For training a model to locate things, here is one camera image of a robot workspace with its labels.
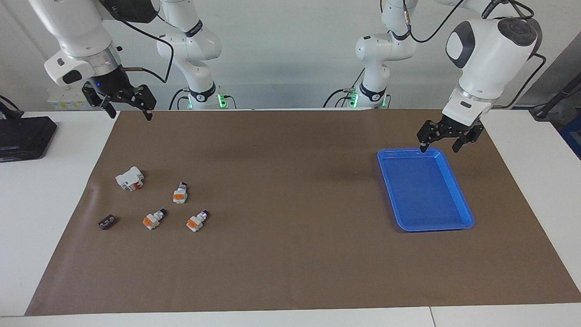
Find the blue plastic tray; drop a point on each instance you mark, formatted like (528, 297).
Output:
(424, 195)

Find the brown table mat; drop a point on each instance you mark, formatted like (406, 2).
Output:
(281, 236)

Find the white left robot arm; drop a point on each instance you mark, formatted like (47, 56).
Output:
(490, 54)

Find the black stand pole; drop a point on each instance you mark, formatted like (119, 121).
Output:
(560, 94)

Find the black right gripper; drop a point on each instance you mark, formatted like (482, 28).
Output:
(111, 84)

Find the blue crate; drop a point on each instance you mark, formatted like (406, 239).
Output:
(573, 136)

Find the large white switch block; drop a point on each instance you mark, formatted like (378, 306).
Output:
(128, 178)

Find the grey partition panel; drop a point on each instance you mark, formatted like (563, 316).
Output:
(560, 68)

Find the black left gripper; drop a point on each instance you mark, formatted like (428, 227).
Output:
(449, 127)

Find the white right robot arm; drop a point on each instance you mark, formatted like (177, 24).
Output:
(77, 27)

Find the small black terminal block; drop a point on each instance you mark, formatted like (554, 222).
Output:
(107, 222)

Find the white orange small switch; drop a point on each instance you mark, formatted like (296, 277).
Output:
(179, 195)
(196, 222)
(153, 220)

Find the black electronics box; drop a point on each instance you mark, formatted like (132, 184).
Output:
(22, 136)

